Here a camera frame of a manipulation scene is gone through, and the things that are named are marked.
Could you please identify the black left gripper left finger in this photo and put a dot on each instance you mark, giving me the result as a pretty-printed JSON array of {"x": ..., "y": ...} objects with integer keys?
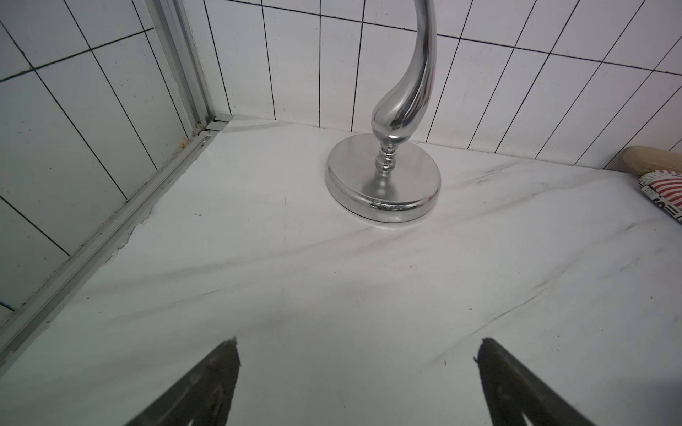
[{"x": 203, "y": 396}]

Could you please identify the flag print can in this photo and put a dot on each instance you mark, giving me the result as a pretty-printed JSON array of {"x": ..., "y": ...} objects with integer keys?
[{"x": 663, "y": 188}]

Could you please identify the tan bread roll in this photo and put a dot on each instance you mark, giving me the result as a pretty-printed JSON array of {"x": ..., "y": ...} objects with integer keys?
[{"x": 642, "y": 160}]

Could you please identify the silver chrome cup stand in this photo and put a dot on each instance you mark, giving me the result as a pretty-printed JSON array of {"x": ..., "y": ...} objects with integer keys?
[{"x": 383, "y": 176}]

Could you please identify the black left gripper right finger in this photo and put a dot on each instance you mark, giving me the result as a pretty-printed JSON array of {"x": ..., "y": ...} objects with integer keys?
[{"x": 516, "y": 396}]

